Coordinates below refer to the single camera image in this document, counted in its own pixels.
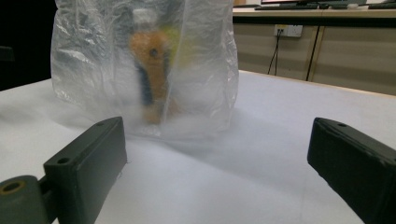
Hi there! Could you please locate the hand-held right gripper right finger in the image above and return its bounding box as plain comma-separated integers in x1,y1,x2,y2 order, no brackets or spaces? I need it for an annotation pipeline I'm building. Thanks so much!
306,117,396,224

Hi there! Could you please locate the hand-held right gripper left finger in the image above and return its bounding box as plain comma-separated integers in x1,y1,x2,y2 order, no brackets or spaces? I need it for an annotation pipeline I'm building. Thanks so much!
43,116,128,224

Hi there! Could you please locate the clear plastic bag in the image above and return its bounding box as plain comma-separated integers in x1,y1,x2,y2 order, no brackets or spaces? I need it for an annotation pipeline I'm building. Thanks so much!
49,0,240,140

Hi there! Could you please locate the orange plush toy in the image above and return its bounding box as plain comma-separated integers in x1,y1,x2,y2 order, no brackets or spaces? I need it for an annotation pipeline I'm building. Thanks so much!
128,8,181,125

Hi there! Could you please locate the black keyboard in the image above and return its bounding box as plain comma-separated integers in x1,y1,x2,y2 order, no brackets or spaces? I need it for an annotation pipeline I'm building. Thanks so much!
367,2,396,10
254,2,320,11

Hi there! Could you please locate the black power cable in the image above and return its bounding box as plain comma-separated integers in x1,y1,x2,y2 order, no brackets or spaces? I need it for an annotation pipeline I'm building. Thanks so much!
267,29,282,77

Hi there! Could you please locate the white wall socket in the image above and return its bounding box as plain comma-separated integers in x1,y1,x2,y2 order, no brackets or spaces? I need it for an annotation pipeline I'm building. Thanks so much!
274,24,304,38

